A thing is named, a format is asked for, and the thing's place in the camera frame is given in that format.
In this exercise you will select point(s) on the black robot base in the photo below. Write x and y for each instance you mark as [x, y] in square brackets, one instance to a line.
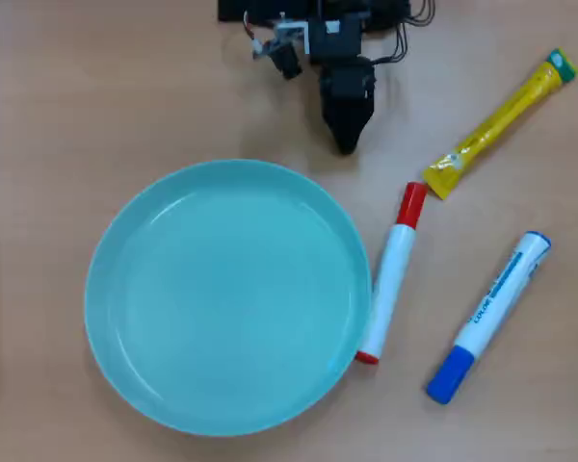
[241, 9]

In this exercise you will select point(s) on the green plastic bowl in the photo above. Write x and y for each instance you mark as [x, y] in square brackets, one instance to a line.
[226, 298]

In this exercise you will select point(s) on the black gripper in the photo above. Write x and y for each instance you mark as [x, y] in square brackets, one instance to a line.
[349, 82]

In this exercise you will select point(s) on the red capped white marker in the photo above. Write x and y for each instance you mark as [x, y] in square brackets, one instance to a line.
[390, 289]

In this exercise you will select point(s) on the blue capped white marker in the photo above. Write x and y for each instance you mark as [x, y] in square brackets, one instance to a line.
[498, 300]

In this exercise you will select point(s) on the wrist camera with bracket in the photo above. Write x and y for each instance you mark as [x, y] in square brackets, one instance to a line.
[286, 60]

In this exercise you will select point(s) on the yellow sachet stick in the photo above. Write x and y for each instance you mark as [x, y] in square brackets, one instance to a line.
[506, 115]

